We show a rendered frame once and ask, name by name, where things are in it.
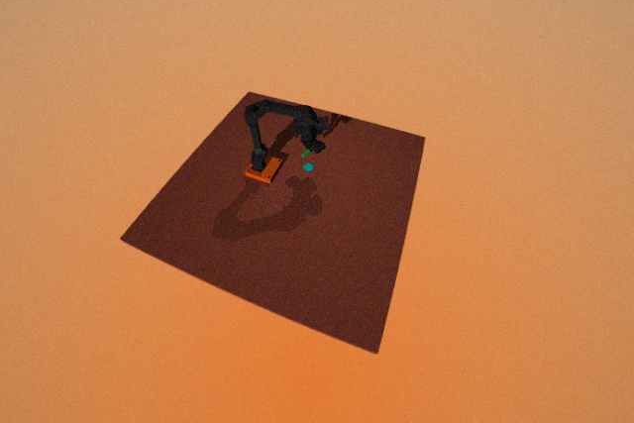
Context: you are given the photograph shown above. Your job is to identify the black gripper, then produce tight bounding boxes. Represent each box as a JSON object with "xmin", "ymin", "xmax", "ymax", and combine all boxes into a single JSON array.
[{"xmin": 293, "ymin": 126, "xmax": 326, "ymax": 154}]

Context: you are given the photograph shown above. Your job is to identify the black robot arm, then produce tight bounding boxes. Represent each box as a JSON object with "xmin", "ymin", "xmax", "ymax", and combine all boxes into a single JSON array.
[{"xmin": 244, "ymin": 99, "xmax": 330, "ymax": 172}]

